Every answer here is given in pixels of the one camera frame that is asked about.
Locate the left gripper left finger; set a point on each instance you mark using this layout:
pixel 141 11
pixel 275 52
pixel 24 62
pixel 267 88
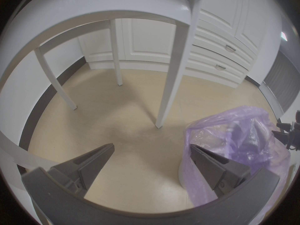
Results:
pixel 93 165

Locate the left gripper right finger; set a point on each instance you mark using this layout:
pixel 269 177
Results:
pixel 211 167

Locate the purple plastic bag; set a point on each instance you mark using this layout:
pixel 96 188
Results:
pixel 248 130

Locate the white trash bin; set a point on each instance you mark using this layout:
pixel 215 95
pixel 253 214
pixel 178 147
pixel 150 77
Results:
pixel 183 174

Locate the white wardrobe with drawers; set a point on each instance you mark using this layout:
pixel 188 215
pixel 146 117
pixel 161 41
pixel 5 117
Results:
pixel 150 39

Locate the white chair with grey seat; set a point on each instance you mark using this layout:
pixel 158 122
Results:
pixel 98 3

